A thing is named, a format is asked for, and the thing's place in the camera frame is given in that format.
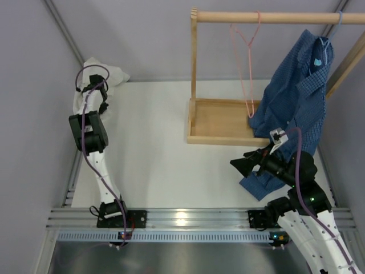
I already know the aluminium corner post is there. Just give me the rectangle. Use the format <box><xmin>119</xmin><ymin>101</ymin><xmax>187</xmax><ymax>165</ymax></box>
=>
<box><xmin>41</xmin><ymin>0</ymin><xmax>84</xmax><ymax>66</ymax></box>

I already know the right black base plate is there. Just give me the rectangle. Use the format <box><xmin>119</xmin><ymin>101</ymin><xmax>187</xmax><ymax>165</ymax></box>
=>
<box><xmin>248</xmin><ymin>209</ymin><xmax>279</xmax><ymax>231</ymax></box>

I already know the white shirt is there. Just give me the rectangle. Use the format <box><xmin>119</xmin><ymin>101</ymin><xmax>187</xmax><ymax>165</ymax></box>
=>
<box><xmin>73</xmin><ymin>57</ymin><xmax>130</xmax><ymax>121</ymax></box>

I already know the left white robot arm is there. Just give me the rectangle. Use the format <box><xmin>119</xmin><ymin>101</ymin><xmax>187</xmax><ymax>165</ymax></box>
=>
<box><xmin>68</xmin><ymin>74</ymin><xmax>129</xmax><ymax>228</ymax></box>

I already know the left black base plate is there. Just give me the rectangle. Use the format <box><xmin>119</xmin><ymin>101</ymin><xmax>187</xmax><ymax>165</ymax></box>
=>
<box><xmin>96</xmin><ymin>210</ymin><xmax>147</xmax><ymax>228</ymax></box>

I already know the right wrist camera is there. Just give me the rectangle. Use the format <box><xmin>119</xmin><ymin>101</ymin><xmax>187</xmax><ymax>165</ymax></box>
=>
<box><xmin>270</xmin><ymin>128</ymin><xmax>288</xmax><ymax>144</ymax></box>

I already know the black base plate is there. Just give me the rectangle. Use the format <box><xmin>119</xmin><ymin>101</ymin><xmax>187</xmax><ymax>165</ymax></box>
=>
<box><xmin>96</xmin><ymin>210</ymin><xmax>147</xmax><ymax>228</ymax></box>
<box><xmin>248</xmin><ymin>209</ymin><xmax>279</xmax><ymax>231</ymax></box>

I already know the pink wire hanger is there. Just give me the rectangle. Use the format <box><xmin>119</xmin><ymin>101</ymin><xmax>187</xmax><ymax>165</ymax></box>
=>
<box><xmin>229</xmin><ymin>10</ymin><xmax>262</xmax><ymax>118</ymax></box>

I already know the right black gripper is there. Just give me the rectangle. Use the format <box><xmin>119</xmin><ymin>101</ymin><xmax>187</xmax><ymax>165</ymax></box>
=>
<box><xmin>230</xmin><ymin>140</ymin><xmax>298</xmax><ymax>187</ymax></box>

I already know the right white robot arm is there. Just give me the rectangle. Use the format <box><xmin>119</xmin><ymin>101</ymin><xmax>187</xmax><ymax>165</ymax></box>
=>
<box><xmin>230</xmin><ymin>147</ymin><xmax>361</xmax><ymax>273</ymax></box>

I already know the aluminium mounting rail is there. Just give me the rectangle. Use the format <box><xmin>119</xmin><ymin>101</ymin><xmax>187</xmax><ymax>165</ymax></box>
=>
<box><xmin>47</xmin><ymin>207</ymin><xmax>357</xmax><ymax>229</ymax></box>

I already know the blue checked shirt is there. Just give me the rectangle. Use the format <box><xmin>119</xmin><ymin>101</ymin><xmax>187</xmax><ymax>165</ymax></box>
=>
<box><xmin>238</xmin><ymin>29</ymin><xmax>335</xmax><ymax>202</ymax></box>

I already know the wooden clothes rack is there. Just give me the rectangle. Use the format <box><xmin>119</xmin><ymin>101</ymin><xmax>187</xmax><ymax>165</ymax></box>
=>
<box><xmin>186</xmin><ymin>7</ymin><xmax>364</xmax><ymax>147</ymax></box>

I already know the slotted grey cable duct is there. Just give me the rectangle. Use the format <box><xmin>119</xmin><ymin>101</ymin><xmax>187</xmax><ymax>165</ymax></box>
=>
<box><xmin>57</xmin><ymin>230</ymin><xmax>288</xmax><ymax>243</ymax></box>

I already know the blue wire hanger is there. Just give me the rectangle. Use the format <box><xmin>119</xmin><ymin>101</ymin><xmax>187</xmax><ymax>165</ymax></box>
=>
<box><xmin>309</xmin><ymin>11</ymin><xmax>343</xmax><ymax>75</ymax></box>

